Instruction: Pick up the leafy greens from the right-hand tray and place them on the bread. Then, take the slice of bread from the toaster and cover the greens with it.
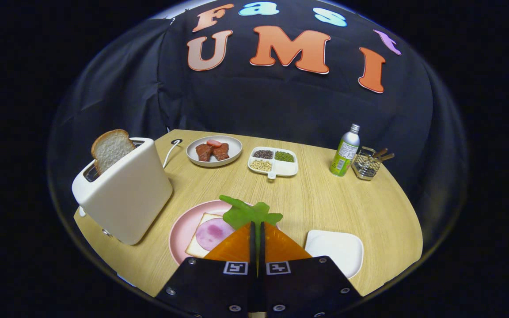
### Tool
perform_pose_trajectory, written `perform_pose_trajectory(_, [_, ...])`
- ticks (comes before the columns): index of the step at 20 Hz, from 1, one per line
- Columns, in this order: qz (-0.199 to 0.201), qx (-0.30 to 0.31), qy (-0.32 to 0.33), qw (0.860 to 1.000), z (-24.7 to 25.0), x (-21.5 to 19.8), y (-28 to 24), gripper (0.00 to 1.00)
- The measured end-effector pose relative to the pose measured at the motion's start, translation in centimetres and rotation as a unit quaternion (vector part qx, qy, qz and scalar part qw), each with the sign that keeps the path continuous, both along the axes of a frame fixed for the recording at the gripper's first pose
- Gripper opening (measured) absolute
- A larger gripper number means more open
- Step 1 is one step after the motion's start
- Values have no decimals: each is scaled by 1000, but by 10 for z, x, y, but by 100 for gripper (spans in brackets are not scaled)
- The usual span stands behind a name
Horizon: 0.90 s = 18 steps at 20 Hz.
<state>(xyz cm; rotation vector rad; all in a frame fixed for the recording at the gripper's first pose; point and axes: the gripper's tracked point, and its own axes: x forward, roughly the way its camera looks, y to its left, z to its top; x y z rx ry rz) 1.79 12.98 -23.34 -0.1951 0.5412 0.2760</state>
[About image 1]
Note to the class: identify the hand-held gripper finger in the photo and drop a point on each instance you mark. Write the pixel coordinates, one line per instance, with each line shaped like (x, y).
(262, 251)
(252, 251)

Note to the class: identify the green lettuce leaf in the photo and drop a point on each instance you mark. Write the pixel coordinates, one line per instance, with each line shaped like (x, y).
(245, 214)

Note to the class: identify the toasted bread slice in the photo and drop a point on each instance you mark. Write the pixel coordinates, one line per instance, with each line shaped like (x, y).
(111, 150)

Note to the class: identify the pink ham slice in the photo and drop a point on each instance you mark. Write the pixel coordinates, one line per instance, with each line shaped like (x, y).
(212, 234)

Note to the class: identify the white bread slice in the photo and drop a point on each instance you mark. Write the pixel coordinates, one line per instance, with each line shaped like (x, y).
(195, 249)

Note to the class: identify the pink plate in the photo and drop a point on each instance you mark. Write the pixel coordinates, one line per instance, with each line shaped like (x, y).
(184, 234)

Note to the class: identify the white square plate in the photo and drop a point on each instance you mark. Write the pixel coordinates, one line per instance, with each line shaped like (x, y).
(334, 251)

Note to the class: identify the white divided dish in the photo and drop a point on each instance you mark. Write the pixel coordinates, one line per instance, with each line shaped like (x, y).
(286, 168)

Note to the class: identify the pile of yellow beans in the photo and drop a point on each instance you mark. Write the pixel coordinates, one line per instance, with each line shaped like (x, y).
(261, 165)

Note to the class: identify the pile of dark beans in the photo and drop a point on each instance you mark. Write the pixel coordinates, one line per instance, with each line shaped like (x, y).
(263, 154)

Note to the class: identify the pile of green beans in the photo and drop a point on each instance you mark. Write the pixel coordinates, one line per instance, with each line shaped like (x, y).
(284, 156)

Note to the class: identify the white round plate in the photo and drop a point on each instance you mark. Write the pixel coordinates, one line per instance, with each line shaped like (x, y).
(233, 154)

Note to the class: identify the brown meat slice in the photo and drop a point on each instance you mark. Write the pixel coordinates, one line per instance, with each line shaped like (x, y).
(203, 152)
(221, 151)

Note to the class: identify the pink sausage slice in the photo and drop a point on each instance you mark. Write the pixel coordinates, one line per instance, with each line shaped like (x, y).
(214, 142)

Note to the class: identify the green bottle with silver cap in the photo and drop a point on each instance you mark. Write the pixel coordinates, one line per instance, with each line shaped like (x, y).
(345, 154)

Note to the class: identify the white toaster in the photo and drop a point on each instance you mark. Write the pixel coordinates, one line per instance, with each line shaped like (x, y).
(126, 198)

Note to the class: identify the black backdrop cloth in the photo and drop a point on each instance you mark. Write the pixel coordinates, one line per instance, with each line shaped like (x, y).
(281, 101)

